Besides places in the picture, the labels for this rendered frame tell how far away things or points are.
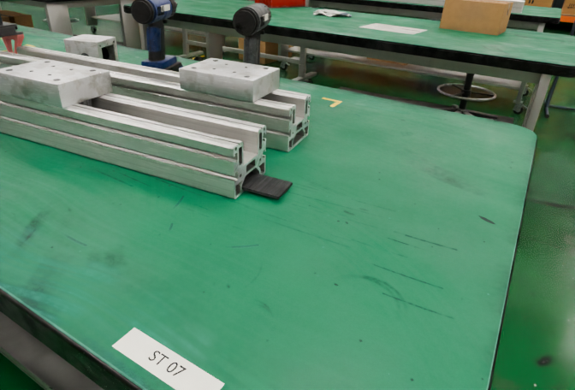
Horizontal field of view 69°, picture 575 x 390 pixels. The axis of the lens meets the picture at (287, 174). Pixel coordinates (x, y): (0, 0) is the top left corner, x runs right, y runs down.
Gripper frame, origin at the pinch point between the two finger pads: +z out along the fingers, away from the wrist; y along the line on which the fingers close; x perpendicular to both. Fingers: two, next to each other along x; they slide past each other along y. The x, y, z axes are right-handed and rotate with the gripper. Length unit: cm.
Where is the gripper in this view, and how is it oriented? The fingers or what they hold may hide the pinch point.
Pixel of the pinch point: (0, 62)
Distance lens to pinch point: 134.9
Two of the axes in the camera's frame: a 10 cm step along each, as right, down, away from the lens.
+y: 4.1, -4.1, 8.1
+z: -0.4, 8.8, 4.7
